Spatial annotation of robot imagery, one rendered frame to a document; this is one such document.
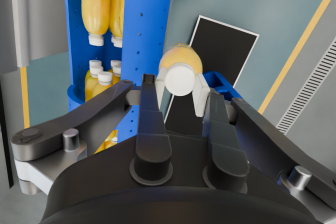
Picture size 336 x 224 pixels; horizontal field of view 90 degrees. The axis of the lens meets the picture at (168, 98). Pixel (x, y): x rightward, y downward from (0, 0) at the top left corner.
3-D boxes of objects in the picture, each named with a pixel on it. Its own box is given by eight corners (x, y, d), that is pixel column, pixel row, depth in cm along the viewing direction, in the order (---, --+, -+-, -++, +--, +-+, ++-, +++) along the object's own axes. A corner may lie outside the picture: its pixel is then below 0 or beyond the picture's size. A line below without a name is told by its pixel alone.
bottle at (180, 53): (195, 42, 39) (206, 49, 22) (195, 72, 41) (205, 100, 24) (164, 44, 40) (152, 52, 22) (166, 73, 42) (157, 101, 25)
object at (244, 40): (154, 146, 205) (152, 155, 191) (197, 15, 145) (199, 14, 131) (194, 157, 209) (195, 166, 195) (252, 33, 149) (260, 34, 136)
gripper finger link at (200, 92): (202, 87, 15) (210, 88, 15) (196, 72, 22) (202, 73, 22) (195, 116, 16) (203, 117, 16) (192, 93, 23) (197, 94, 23)
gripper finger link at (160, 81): (159, 110, 16) (151, 109, 16) (164, 88, 23) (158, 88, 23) (163, 80, 15) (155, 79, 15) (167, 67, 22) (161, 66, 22)
